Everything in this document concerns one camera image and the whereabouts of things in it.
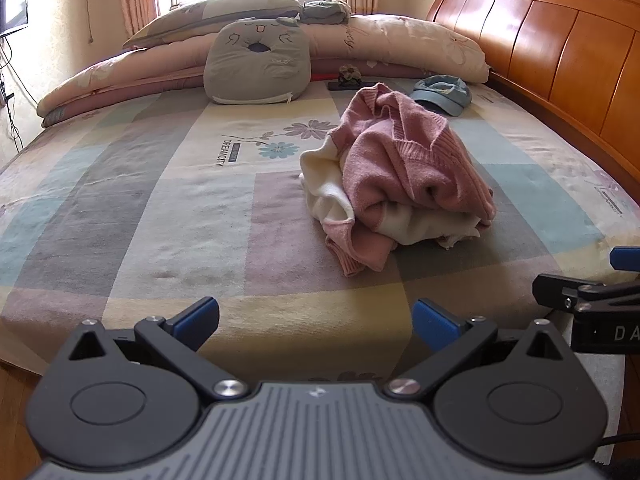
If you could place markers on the grey cat face cushion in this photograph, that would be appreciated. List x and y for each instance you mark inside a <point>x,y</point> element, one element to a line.
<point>255,65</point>

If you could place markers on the red flat item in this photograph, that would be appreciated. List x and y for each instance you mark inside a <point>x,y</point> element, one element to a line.
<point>322,77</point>

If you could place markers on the wooden headboard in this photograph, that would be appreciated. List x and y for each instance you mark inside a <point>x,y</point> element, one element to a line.
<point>550,45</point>

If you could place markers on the pink floral folded quilt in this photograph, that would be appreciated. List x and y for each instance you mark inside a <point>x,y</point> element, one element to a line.
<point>400,40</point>

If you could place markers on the blue cap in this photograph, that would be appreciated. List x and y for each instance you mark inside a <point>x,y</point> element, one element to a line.
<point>442,95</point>

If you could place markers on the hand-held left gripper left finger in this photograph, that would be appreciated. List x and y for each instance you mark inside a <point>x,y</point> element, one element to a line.
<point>197,317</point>

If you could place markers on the black phone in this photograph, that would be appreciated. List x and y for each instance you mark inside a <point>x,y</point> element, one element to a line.
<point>345,86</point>

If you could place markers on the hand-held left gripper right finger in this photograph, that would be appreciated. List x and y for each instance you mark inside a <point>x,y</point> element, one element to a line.
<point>435,322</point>

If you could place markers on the wall television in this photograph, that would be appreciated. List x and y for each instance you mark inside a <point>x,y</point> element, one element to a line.
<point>14,2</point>

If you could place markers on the grey folded cloth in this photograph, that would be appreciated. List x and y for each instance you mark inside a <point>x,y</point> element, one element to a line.
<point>325,11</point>

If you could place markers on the pink and white sweater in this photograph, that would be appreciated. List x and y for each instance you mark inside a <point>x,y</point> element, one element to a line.
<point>400,160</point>

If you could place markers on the grey patchwork pillow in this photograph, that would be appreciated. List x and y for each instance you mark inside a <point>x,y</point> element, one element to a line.
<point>215,12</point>

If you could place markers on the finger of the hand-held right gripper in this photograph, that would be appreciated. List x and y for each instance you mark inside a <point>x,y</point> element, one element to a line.
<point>627,259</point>
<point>555,287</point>

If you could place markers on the small flower ornament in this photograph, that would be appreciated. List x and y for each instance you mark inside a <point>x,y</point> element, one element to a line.
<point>350,74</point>

